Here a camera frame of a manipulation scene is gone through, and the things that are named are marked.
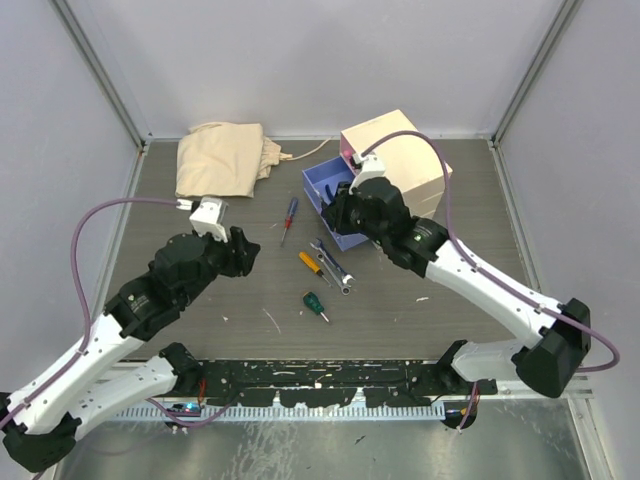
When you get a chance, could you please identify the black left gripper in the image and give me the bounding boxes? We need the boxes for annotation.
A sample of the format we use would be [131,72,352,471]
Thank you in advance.
[180,225,259,306]

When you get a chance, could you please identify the orange handle screwdriver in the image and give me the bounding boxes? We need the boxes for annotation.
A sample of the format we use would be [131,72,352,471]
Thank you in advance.
[298,251,332,287]

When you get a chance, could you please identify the pastel mini drawer chest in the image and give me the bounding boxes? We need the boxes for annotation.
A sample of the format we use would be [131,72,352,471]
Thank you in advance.
[302,110,452,252]

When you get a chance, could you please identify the green handle screwdriver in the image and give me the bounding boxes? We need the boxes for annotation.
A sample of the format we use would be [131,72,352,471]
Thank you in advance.
[302,292,330,324]

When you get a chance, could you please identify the blue handle pliers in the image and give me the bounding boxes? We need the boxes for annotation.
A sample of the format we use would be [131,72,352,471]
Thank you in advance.
[320,184,341,209]

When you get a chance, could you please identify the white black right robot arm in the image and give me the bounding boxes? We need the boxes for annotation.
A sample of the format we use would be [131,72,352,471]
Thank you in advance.
[321,177,591,398]

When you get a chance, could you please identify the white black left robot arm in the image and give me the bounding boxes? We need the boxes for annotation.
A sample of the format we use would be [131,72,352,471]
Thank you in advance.
[1,227,261,473]

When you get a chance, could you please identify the silver combination wrench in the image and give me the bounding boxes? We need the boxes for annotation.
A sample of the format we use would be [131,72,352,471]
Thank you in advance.
[310,238,354,287]

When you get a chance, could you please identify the silver ratchet wrench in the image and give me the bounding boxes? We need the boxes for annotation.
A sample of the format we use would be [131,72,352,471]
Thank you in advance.
[317,253,351,296]

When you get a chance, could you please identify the beige folded cloth bag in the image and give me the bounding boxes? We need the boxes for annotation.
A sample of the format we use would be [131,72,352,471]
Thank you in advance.
[175,122,329,198]

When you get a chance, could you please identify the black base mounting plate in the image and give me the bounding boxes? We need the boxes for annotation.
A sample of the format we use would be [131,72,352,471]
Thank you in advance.
[173,360,472,408]

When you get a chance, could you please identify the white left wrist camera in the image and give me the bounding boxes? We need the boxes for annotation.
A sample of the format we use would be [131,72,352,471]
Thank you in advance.
[177,196,228,243]

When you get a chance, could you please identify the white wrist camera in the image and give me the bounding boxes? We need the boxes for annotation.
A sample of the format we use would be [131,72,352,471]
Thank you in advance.
[177,196,228,243]
[349,153,386,193]

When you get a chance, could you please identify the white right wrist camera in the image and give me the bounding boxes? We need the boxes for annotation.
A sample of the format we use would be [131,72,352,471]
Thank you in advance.
[349,153,386,193]

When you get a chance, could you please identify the blue red handle screwdriver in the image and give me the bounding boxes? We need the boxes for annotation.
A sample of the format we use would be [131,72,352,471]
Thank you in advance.
[280,197,299,246]

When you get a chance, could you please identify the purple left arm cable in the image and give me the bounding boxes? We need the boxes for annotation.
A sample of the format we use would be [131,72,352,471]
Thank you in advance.
[0,197,241,436]

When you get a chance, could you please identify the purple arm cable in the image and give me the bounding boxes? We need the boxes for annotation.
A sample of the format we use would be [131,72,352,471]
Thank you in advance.
[0,197,241,436]
[362,130,621,431]

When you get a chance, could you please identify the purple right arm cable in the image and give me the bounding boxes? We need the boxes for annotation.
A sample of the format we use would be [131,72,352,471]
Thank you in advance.
[362,130,621,431]

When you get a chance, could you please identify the light blue cable duct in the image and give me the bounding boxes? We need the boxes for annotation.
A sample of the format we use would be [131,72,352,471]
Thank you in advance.
[114,402,446,422]

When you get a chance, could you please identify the aluminium frame rail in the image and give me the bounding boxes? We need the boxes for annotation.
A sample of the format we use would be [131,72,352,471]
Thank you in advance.
[489,361,592,399]

